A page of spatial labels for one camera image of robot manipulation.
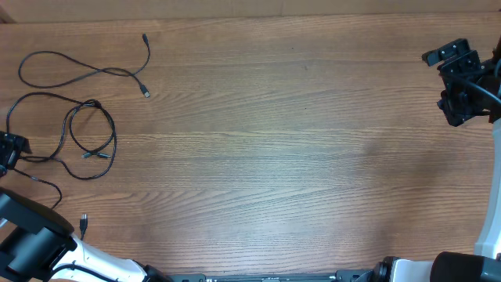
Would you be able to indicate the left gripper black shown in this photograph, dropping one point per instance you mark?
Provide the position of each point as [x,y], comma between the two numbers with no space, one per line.
[10,144]

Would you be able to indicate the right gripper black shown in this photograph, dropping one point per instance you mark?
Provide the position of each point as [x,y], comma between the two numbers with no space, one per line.
[461,61]

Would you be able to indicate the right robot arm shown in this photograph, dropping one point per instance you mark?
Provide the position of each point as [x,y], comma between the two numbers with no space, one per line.
[482,265]

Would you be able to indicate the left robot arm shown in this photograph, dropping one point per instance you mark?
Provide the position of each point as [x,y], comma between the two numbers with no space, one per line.
[43,246]

